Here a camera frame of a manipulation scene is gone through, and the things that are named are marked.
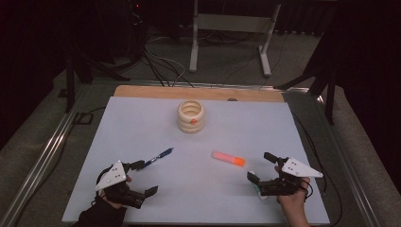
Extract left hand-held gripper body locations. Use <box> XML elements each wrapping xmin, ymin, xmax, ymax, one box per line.
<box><xmin>95</xmin><ymin>160</ymin><xmax>147</xmax><ymax>210</ymax></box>

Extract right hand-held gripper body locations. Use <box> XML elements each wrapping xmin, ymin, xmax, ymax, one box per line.
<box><xmin>258</xmin><ymin>155</ymin><xmax>324</xmax><ymax>198</ymax></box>

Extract green and white glue stick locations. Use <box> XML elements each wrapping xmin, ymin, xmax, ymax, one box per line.
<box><xmin>250</xmin><ymin>170</ymin><xmax>270</xmax><ymax>201</ymax></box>

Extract blue pen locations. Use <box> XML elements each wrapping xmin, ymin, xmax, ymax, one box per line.
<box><xmin>143</xmin><ymin>147</ymin><xmax>175</xmax><ymax>170</ymax></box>

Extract orange highlighter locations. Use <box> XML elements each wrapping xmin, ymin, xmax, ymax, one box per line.
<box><xmin>211</xmin><ymin>150</ymin><xmax>247</xmax><ymax>167</ymax></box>

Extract cream ringed pen holder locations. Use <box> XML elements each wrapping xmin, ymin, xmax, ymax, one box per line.
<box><xmin>176</xmin><ymin>99</ymin><xmax>206</xmax><ymax>134</ymax></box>

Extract person's left hand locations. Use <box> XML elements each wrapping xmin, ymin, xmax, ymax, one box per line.
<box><xmin>98</xmin><ymin>174</ymin><xmax>133</xmax><ymax>210</ymax></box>

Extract person's right hand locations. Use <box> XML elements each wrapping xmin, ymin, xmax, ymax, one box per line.
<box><xmin>274</xmin><ymin>165</ymin><xmax>312</xmax><ymax>219</ymax></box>

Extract white table mat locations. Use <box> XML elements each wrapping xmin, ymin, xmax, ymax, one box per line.
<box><xmin>61</xmin><ymin>96</ymin><xmax>331</xmax><ymax>225</ymax></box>

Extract black tripod stand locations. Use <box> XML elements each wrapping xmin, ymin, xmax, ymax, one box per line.
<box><xmin>273</xmin><ymin>6</ymin><xmax>338</xmax><ymax>126</ymax></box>
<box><xmin>63</xmin><ymin>46</ymin><xmax>131</xmax><ymax>114</ymax></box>

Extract black equipment with red light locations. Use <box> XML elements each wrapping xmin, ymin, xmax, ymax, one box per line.
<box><xmin>124</xmin><ymin>0</ymin><xmax>149</xmax><ymax>62</ymax></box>

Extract white metal stand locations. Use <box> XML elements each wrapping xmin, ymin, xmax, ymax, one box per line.
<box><xmin>188</xmin><ymin>0</ymin><xmax>282</xmax><ymax>79</ymax></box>

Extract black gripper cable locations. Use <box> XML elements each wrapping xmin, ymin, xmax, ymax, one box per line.
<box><xmin>95</xmin><ymin>164</ymin><xmax>115</xmax><ymax>190</ymax></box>
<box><xmin>301</xmin><ymin>178</ymin><xmax>315</xmax><ymax>202</ymax></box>

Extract thin black cable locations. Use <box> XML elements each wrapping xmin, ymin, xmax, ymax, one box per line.
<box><xmin>290</xmin><ymin>111</ymin><xmax>344</xmax><ymax>227</ymax></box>

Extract aluminium rail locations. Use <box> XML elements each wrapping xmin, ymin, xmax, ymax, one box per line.
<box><xmin>0</xmin><ymin>84</ymin><xmax>93</xmax><ymax>227</ymax></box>
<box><xmin>316</xmin><ymin>94</ymin><xmax>381</xmax><ymax>227</ymax></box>

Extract black floor bracket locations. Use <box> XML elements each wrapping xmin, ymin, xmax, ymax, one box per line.
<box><xmin>71</xmin><ymin>112</ymin><xmax>95</xmax><ymax>126</ymax></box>

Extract black floor cable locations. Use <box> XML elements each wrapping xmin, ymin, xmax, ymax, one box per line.
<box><xmin>142</xmin><ymin>51</ymin><xmax>196</xmax><ymax>89</ymax></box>

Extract white floor cable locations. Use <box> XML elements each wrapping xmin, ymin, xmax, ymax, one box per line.
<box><xmin>144</xmin><ymin>37</ymin><xmax>187</xmax><ymax>87</ymax></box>

